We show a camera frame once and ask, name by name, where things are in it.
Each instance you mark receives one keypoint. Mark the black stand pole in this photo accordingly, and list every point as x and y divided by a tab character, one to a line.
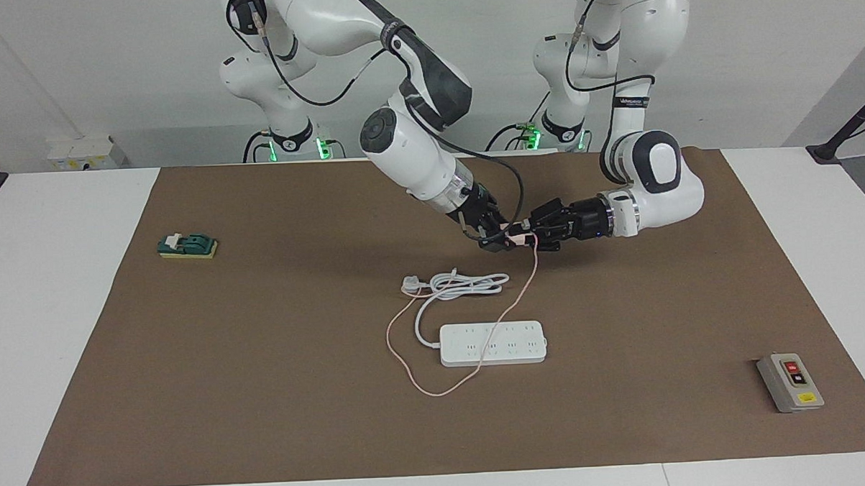
825	154

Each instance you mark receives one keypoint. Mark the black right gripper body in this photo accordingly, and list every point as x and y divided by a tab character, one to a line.
483	211

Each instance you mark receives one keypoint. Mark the grey on-off switch box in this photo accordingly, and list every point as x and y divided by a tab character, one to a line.
790	381

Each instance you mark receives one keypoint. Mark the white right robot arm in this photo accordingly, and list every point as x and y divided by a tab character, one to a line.
415	150

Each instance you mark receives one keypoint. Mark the white wall box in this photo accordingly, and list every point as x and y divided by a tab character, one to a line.
84	151

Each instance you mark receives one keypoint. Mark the brown table mat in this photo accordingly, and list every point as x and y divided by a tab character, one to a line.
482	435

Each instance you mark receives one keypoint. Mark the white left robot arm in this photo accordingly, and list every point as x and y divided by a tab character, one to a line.
661	185

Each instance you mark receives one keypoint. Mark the white power strip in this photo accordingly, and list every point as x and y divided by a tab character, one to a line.
493	344

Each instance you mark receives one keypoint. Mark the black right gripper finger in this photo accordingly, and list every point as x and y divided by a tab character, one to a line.
497	242
509	226

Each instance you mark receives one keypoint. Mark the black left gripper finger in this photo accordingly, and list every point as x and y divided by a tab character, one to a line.
540	245
527	222

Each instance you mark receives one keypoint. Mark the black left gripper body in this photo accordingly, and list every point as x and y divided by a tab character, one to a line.
568	222

